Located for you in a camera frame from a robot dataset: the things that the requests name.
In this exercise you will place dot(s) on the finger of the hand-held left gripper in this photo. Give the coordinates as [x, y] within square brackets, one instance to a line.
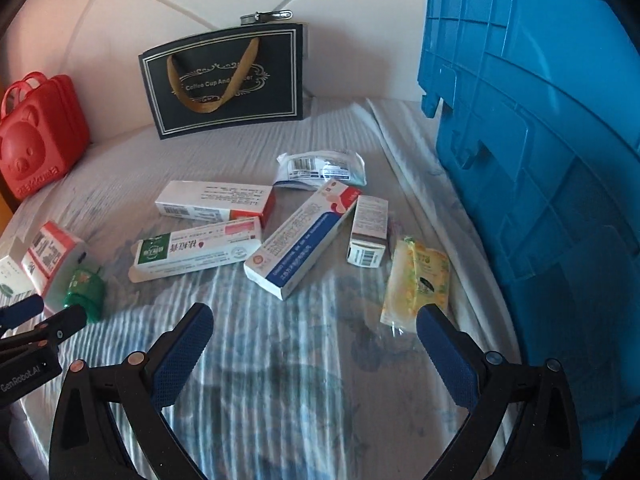
[65, 325]
[22, 310]

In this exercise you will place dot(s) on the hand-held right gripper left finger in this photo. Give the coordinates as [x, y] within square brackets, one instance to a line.
[182, 355]

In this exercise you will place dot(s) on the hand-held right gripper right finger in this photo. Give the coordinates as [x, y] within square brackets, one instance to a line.
[450, 360]

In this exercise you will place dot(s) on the green bottle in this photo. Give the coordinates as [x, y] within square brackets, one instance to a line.
[85, 292]

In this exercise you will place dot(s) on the yellow sachet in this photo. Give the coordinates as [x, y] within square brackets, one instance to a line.
[415, 280]

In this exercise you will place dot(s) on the white box green pink label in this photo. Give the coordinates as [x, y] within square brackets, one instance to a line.
[200, 250]

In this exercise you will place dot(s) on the small white barcode box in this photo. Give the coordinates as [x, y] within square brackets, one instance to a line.
[370, 225]

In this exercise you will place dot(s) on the long white blue medicine box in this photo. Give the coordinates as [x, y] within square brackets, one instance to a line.
[300, 245]

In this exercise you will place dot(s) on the blue plastic crate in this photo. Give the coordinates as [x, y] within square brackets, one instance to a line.
[550, 160]

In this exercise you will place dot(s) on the white green medicine box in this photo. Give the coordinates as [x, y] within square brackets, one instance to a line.
[12, 275]

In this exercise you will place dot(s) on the striped blue white bed sheet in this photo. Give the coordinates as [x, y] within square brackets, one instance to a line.
[300, 360]

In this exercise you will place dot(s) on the white medicine box red end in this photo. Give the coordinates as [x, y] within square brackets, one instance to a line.
[210, 200]

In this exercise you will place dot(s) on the red bear carry case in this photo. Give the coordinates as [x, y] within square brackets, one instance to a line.
[35, 150]

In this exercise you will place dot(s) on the clear plastic packet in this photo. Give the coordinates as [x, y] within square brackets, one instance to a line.
[320, 170]

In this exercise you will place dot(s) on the dark gift bag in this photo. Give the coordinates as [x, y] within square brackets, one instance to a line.
[280, 80]

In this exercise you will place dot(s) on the white padded headboard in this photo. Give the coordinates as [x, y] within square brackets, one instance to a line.
[125, 10]

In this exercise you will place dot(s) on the metal clip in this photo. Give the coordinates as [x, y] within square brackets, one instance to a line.
[260, 17]

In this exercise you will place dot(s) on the wooden headboard frame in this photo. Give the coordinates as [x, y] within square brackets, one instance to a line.
[5, 200]

